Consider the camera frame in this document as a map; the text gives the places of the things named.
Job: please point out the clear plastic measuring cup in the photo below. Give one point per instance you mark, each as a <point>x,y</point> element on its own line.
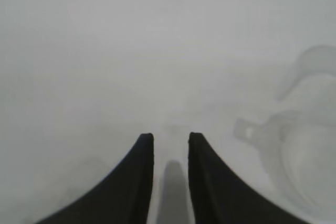
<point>307,161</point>

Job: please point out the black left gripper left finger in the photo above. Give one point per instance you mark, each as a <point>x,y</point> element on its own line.
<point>123,195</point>

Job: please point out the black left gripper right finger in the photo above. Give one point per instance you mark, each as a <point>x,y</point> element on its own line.
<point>223,197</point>

